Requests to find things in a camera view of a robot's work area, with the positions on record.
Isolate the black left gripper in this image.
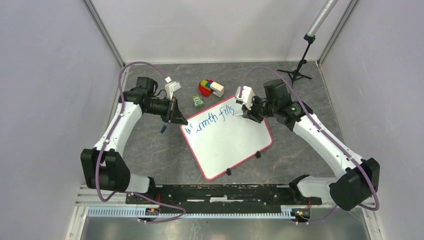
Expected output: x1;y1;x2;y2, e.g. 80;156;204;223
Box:
144;95;188;126

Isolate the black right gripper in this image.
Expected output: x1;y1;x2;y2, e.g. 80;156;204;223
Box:
241;94;278;124

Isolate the blue marker cap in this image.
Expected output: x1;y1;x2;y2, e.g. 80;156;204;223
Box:
160;125;167;134

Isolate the white board with pink rim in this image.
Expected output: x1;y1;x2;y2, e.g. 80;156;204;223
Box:
180;96;273;181

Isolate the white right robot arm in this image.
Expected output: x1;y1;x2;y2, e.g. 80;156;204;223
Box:
235;79;380;211

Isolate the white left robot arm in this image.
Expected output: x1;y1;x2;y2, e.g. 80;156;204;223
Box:
80;77;188;204

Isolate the green frog toy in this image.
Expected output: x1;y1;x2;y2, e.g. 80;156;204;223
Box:
192;95;205;109

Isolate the colourful toy block stack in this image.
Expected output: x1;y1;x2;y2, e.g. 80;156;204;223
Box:
198;79;225;98

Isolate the black tripod stand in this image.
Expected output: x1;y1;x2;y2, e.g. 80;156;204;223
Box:
277;0;338;86

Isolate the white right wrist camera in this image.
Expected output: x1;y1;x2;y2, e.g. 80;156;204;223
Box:
234;86;255;110

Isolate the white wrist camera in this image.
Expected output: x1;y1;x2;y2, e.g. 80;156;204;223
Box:
234;86;255;110
164;76;181;100

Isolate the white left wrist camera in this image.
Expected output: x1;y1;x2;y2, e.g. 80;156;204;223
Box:
164;76;181;100

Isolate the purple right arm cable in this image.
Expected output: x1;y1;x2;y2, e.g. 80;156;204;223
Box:
238;66;381;225

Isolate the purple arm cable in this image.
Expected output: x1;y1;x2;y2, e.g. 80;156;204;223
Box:
238;66;381;225
95;61;187;225

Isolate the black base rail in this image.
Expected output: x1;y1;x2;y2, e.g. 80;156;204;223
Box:
145;184;322;215

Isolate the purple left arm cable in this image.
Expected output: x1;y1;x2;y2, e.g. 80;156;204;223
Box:
95;61;187;225

